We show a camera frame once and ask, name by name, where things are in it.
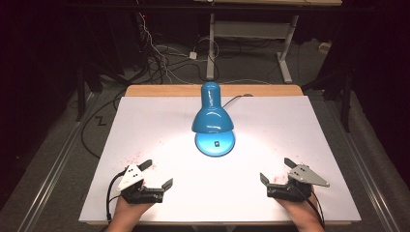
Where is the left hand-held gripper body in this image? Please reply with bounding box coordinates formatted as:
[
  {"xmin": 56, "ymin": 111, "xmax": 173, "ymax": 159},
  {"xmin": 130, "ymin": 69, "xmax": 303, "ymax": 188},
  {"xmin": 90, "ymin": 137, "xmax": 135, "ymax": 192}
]
[{"xmin": 116, "ymin": 163, "xmax": 165, "ymax": 205}]

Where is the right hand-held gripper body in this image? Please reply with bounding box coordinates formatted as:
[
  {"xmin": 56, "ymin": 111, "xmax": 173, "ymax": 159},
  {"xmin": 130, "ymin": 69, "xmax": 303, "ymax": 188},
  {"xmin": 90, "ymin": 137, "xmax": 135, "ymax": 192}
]
[{"xmin": 266, "ymin": 163, "xmax": 331, "ymax": 203}]

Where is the blue desk lamp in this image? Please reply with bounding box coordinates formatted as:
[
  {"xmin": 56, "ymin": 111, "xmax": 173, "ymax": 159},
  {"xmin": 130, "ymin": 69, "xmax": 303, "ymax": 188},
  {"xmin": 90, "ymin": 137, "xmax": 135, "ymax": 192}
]
[{"xmin": 190, "ymin": 81, "xmax": 237, "ymax": 159}]

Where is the person's left hand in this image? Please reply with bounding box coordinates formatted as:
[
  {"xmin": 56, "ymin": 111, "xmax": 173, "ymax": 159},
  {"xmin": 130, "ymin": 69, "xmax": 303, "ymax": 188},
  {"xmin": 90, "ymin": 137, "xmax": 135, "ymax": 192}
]
[{"xmin": 110, "ymin": 196, "xmax": 153, "ymax": 224}]

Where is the person's right hand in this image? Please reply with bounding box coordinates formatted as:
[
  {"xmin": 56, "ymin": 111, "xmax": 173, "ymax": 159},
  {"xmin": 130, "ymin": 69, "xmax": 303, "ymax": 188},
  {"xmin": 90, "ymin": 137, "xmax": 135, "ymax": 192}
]
[{"xmin": 275, "ymin": 194, "xmax": 324, "ymax": 225}]

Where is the white table cover sheet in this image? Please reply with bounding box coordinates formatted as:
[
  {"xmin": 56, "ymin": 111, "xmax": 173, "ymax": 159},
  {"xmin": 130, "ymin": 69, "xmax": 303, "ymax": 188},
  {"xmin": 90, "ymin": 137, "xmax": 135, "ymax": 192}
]
[{"xmin": 78, "ymin": 95, "xmax": 362, "ymax": 224}]

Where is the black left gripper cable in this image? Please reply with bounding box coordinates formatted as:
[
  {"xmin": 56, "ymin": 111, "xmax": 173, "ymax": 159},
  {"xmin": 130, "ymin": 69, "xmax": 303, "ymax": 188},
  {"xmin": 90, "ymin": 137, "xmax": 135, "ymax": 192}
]
[{"xmin": 105, "ymin": 170, "xmax": 128, "ymax": 223}]

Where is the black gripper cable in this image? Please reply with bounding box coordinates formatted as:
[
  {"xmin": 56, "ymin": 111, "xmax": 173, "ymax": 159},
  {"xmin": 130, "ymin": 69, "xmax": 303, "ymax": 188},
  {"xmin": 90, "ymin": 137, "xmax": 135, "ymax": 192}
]
[
  {"xmin": 298, "ymin": 186, "xmax": 326, "ymax": 230},
  {"xmin": 105, "ymin": 170, "xmax": 128, "ymax": 223}
]

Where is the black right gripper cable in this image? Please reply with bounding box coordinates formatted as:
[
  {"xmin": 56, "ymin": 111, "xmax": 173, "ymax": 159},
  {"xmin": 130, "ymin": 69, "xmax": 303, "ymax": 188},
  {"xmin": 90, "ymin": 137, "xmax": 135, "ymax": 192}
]
[{"xmin": 298, "ymin": 186, "xmax": 326, "ymax": 230}]

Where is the metal floor rail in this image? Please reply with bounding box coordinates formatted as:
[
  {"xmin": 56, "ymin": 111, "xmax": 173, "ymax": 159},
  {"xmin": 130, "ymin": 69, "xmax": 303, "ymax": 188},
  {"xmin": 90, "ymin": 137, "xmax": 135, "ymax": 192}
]
[
  {"xmin": 323, "ymin": 98, "xmax": 402, "ymax": 232},
  {"xmin": 17, "ymin": 92, "xmax": 100, "ymax": 232}
]

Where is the black floor cable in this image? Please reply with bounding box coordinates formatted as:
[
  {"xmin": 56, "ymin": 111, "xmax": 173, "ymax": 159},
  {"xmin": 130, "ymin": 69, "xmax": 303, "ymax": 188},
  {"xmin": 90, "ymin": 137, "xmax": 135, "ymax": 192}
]
[{"xmin": 79, "ymin": 93, "xmax": 127, "ymax": 160}]

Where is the black lamp cable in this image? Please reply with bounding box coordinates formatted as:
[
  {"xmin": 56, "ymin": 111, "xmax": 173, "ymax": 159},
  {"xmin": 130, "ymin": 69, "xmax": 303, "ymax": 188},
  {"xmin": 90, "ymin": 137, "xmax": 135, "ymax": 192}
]
[{"xmin": 222, "ymin": 93, "xmax": 254, "ymax": 108}]

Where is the tangle of floor cables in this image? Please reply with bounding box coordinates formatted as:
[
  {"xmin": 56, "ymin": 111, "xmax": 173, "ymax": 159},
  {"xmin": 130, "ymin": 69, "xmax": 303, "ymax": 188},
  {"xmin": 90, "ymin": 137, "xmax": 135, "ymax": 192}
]
[{"xmin": 133, "ymin": 6, "xmax": 214, "ymax": 85}]

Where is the white metal desk frame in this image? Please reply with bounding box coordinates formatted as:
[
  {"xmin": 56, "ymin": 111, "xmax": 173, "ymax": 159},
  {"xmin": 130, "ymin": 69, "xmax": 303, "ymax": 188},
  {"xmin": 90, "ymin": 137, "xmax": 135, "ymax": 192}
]
[{"xmin": 192, "ymin": 0, "xmax": 343, "ymax": 84}]

